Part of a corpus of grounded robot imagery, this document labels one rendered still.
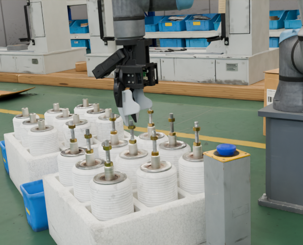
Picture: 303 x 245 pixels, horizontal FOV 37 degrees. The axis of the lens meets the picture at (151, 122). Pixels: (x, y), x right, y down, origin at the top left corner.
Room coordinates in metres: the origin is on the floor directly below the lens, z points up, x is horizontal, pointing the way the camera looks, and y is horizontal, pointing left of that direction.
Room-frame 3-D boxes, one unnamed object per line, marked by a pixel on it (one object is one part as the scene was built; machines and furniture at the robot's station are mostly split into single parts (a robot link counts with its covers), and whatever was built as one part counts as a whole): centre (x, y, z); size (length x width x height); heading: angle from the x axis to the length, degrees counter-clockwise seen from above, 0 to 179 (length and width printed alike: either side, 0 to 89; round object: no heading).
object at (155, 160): (1.01, 0.00, 0.26); 0.02 x 0.02 x 0.03
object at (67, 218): (1.12, 0.05, 0.09); 0.39 x 0.39 x 0.18; 28
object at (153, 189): (1.01, 0.00, 0.16); 0.10 x 0.10 x 0.18
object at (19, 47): (4.71, 1.30, 0.29); 0.26 x 0.20 x 0.05; 53
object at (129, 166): (1.12, 0.05, 0.16); 0.10 x 0.10 x 0.18
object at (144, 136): (1.28, 0.00, 0.25); 0.08 x 0.08 x 0.01
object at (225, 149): (0.90, -0.15, 0.32); 0.04 x 0.04 x 0.02
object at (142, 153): (1.12, 0.05, 0.25); 0.08 x 0.08 x 0.01
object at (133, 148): (1.12, 0.05, 0.26); 0.02 x 0.02 x 0.03
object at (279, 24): (5.85, -1.58, 0.36); 0.50 x 0.38 x 0.21; 143
